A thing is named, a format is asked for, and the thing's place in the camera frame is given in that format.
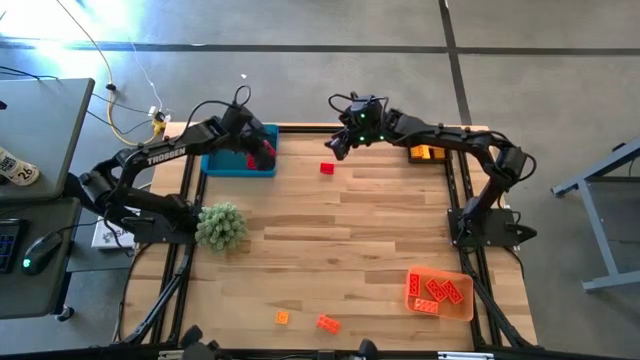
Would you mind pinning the white power plug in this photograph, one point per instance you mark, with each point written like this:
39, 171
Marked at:
153, 110

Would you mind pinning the blue plastic bin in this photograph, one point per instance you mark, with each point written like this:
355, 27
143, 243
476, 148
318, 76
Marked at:
225, 164

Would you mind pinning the small black mesh bin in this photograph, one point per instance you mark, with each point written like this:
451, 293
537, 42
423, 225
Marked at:
425, 161

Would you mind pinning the orange plastic bin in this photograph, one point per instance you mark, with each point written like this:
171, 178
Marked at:
465, 310

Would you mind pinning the dark grey desk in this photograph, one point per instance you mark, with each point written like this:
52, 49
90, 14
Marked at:
30, 295

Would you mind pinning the small red square block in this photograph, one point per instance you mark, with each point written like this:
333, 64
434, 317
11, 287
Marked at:
327, 168

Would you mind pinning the black computer mouse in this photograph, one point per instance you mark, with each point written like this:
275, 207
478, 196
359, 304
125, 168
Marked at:
42, 250

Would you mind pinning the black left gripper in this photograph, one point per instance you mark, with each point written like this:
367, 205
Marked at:
240, 127

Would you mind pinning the red toy building block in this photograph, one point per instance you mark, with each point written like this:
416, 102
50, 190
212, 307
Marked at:
271, 148
250, 163

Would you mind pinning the grey metal table frame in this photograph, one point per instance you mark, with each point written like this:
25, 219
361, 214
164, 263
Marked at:
599, 230

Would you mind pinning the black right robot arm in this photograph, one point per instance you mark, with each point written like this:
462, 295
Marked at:
450, 137

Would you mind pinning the green potted succulent plant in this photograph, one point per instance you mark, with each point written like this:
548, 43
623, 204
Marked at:
221, 227

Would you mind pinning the black desk caster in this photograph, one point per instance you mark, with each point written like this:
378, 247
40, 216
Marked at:
65, 314

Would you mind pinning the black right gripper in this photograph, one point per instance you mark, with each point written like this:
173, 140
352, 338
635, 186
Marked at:
375, 134

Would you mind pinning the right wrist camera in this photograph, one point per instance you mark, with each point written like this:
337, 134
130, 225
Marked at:
366, 106

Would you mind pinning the white labelled bottle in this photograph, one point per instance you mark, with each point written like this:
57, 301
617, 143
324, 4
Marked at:
17, 170

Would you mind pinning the small yellow-orange square block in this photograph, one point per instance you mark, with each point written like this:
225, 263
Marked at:
282, 317

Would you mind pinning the silver metal bracket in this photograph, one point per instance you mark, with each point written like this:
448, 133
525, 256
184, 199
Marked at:
170, 354
465, 356

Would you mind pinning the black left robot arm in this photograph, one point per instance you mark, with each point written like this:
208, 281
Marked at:
165, 155

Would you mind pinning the white printed box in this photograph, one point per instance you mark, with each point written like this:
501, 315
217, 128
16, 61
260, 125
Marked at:
112, 238

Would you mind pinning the yellow toy building block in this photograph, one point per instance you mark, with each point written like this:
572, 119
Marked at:
427, 153

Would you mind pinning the black keyboard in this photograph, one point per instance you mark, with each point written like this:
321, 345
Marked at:
7, 245

